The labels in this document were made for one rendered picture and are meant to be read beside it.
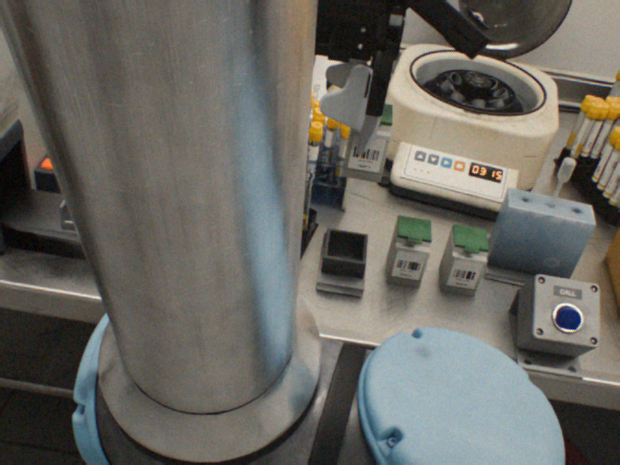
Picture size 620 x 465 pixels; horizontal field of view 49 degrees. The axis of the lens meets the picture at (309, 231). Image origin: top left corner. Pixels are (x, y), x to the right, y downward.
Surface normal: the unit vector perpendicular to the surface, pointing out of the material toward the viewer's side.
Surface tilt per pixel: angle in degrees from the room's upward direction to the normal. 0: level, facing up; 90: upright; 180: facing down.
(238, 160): 100
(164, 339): 105
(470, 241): 0
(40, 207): 0
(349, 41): 90
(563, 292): 30
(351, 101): 80
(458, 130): 90
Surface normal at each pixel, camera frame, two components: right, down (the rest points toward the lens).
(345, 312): 0.12, -0.77
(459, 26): -0.10, 0.61
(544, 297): 0.05, -0.36
